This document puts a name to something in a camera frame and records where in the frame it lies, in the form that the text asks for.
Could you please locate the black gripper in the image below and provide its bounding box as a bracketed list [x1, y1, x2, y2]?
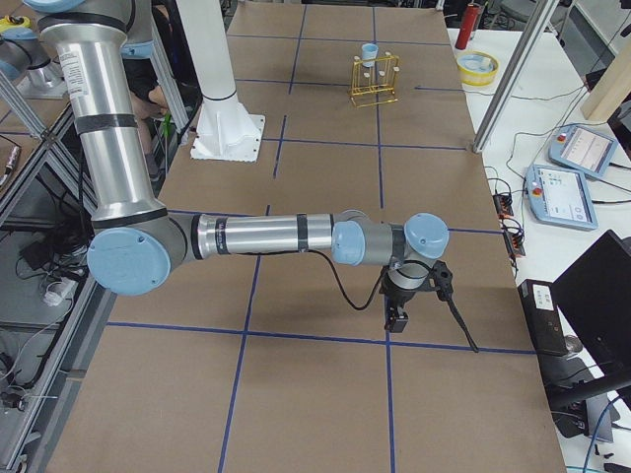
[380, 260, 438, 332]

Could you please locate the light blue plastic cup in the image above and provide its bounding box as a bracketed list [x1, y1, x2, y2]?
[361, 42, 379, 68]

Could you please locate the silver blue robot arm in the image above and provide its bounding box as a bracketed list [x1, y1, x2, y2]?
[31, 1, 453, 333]
[1, 15, 51, 81]

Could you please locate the black box device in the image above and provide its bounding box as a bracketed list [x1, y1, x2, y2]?
[519, 279, 568, 357]

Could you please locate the black computer monitor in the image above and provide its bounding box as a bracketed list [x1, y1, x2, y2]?
[552, 230, 630, 367]

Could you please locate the near blue teach pendant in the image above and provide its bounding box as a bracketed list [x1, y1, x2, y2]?
[526, 164, 598, 231]

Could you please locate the blue teach pendant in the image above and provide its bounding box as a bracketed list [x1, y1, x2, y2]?
[526, 164, 598, 231]
[548, 124, 618, 179]

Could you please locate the far blue teach pendant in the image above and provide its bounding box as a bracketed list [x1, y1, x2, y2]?
[548, 124, 618, 179]

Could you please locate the wooden beam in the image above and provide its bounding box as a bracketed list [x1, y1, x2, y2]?
[581, 40, 631, 122]

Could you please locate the red cylindrical bottle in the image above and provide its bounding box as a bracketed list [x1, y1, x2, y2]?
[455, 3, 479, 50]

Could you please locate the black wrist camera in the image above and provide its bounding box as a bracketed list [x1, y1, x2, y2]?
[430, 260, 454, 303]

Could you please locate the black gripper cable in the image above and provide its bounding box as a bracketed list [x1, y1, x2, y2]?
[255, 248, 390, 311]

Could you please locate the gold wire cup holder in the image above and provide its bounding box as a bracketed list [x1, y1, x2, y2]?
[348, 51, 400, 108]

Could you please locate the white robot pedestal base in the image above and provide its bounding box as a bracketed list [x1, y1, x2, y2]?
[176, 0, 265, 163]

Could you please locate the aluminium frame post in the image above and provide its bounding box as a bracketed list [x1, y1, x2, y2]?
[471, 0, 558, 154]

